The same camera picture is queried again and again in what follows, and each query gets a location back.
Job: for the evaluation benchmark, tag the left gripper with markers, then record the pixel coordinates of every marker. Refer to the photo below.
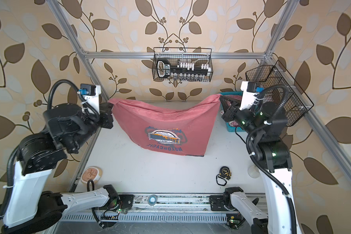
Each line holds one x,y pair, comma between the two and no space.
107,109

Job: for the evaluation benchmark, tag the red tank top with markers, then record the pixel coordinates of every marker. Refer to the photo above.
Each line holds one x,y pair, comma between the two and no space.
179,132

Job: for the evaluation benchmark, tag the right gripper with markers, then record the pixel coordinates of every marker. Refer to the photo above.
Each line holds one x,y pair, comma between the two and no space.
229,112

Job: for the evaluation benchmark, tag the back wire basket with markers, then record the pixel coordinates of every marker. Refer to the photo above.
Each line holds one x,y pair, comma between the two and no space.
199,55

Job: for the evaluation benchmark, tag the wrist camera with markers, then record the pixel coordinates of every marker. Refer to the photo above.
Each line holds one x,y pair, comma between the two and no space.
90,94
250,92

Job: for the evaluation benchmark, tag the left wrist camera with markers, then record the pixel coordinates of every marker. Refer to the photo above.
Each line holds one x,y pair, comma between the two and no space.
90,94

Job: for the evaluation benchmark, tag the black tape measure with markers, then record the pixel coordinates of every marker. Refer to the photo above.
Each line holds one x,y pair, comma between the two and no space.
223,176

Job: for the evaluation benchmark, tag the white plastic bottle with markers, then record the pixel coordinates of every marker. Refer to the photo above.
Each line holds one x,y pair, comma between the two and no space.
253,171

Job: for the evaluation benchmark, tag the wire basket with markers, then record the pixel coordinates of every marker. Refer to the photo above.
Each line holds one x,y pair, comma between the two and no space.
199,55
295,106

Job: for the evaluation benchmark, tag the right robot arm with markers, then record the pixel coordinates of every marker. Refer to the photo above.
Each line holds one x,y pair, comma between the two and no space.
263,117

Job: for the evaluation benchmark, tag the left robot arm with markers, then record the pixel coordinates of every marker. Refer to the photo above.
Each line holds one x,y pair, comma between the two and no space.
27,208

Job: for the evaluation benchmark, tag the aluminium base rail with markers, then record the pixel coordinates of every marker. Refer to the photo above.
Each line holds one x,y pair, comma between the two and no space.
138,203

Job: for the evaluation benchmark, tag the black socket set tool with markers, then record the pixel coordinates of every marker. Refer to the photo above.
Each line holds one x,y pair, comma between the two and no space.
182,70

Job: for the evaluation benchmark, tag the round tan pad dish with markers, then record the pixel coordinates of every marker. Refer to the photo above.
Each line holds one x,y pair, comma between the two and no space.
91,173

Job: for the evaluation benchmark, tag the teal plastic basket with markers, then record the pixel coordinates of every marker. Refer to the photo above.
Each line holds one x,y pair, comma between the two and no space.
232,126

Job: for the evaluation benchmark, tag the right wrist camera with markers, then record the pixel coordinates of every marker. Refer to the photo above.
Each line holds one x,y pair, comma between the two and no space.
250,92

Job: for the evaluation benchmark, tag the right wire basket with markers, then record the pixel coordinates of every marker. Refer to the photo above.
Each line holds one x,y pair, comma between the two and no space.
295,106

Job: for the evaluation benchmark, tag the round blue button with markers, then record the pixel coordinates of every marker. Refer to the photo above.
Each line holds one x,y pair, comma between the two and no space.
152,200

